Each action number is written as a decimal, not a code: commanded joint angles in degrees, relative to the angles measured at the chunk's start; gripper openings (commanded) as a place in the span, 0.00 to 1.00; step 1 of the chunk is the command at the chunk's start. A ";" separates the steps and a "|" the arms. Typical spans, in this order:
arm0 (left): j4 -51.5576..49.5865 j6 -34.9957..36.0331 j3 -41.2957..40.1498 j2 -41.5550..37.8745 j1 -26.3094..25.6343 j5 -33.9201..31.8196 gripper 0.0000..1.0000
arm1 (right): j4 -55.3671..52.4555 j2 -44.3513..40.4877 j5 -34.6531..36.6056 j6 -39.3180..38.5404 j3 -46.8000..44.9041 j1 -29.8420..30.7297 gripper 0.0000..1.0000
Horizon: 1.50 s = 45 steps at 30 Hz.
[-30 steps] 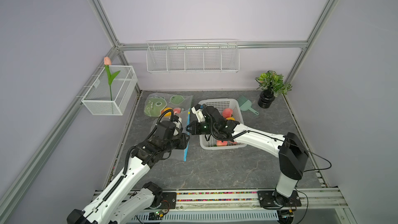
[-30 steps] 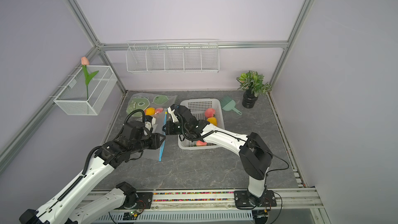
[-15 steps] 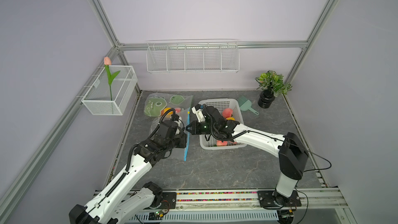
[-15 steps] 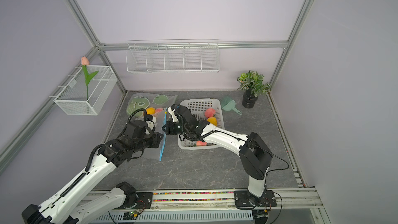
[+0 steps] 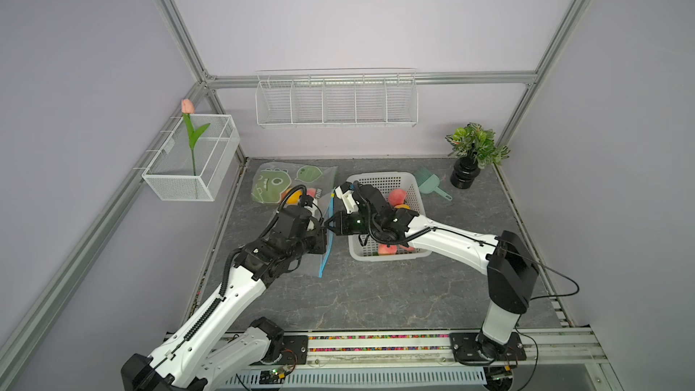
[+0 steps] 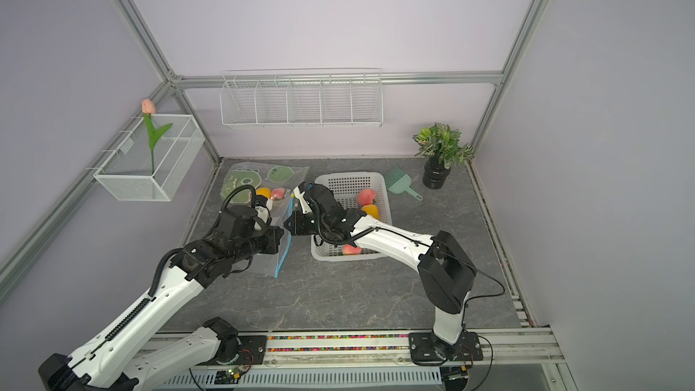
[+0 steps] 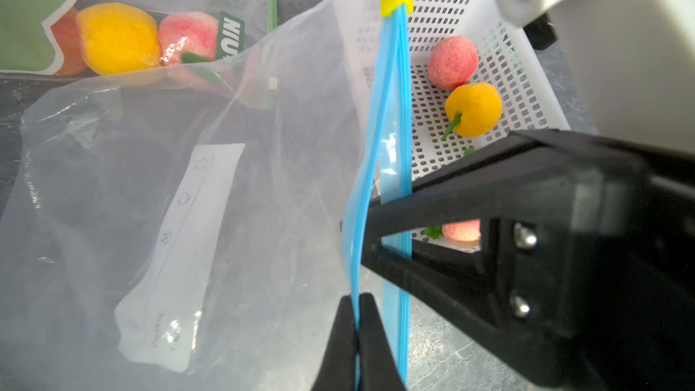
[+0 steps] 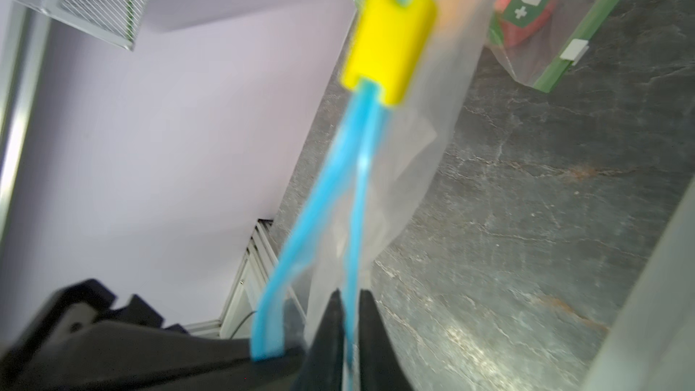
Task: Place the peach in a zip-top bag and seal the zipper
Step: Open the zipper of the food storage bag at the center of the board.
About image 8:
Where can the green printed zip-top bag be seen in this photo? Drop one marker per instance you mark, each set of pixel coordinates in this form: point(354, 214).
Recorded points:
point(410, 48)

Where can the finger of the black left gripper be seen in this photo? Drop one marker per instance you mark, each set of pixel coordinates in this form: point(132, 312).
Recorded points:
point(78, 341)

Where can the clear bag with blue zipper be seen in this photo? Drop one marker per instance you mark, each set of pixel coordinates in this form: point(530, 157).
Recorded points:
point(378, 168)

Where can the pink peach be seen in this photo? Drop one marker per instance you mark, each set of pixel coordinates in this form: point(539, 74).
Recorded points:
point(514, 21)

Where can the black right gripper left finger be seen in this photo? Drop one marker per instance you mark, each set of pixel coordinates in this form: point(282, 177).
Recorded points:
point(322, 368)

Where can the white plastic perforated basket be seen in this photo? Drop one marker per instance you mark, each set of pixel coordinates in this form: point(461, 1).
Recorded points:
point(651, 344)

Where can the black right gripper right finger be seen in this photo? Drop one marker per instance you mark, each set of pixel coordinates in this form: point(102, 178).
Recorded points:
point(379, 369)

